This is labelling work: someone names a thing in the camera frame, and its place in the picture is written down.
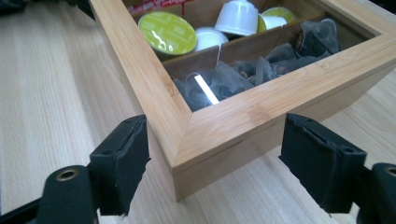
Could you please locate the stack of red packets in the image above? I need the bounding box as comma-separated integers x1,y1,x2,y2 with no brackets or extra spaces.
127,0,189,17

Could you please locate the wooden tea box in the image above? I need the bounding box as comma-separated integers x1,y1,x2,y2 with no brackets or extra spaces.
88,0,396,203

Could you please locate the pile of dark tea bags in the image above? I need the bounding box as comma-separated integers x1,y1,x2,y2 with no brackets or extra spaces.
172,18,343,113

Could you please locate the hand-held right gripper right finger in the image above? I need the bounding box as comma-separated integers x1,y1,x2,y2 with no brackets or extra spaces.
277,112,369,216

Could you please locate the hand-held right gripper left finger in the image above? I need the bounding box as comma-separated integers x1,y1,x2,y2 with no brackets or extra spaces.
89,114,152,217

